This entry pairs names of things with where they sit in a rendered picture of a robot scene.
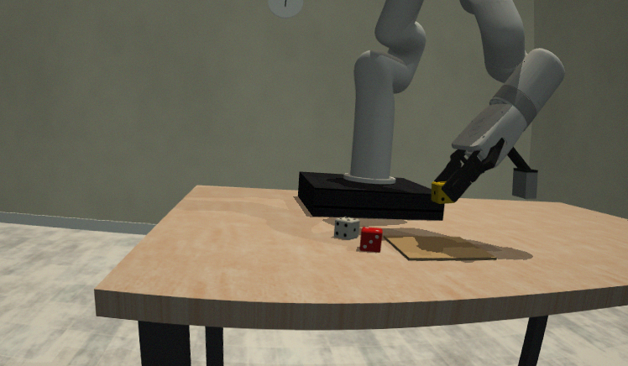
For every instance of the tan flat mat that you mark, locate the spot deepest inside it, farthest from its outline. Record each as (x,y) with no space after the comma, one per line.
(426,248)

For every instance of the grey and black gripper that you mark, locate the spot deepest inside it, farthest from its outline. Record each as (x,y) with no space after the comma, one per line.
(493,133)

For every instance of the red die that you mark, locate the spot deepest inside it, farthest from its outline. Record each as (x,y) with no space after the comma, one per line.
(371,238)

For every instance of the white die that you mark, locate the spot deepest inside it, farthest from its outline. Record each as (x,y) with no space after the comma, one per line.
(346,228)

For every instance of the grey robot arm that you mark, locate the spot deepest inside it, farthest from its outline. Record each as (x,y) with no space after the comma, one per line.
(534,77)

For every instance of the yellow die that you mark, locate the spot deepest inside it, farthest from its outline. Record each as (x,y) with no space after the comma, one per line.
(438,195)

